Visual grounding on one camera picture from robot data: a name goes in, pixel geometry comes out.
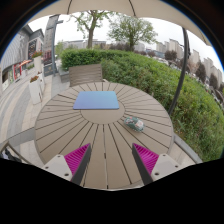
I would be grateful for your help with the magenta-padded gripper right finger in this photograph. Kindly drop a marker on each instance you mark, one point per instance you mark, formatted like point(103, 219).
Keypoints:
point(146, 159)

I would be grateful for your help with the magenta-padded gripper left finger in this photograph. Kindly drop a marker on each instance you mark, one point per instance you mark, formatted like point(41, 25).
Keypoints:
point(77, 158)

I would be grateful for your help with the teal patterned computer mouse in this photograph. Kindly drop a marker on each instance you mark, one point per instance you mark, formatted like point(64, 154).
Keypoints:
point(134, 124)

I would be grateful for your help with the blue rectangular mouse pad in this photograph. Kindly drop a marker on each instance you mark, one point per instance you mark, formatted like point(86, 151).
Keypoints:
point(96, 100)

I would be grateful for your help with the white planter with orange flowers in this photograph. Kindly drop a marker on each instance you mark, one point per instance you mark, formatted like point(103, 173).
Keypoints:
point(35, 91)

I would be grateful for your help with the grey slatted wooden chair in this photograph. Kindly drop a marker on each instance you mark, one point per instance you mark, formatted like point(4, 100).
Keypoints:
point(86, 75)

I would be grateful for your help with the dark curved parasol pole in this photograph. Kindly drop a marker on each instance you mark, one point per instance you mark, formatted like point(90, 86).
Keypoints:
point(183, 66)

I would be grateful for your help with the white planter with red flowers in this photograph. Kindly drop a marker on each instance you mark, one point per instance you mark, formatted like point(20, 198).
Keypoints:
point(37, 61)

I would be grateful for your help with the distant apartment buildings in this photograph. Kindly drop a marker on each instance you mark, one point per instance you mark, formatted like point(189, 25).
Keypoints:
point(173, 45)

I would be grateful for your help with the grey storefront building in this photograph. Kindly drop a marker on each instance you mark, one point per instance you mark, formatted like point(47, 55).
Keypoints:
point(16, 53)

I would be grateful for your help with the tall grey sign pillar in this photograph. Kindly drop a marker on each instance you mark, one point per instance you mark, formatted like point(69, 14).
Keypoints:
point(50, 36)

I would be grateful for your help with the tall thin-trunked tree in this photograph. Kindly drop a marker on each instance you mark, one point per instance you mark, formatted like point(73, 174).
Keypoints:
point(90, 33)

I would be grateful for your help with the round-crowned green tree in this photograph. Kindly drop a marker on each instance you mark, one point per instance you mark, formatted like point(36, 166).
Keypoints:
point(131, 30)

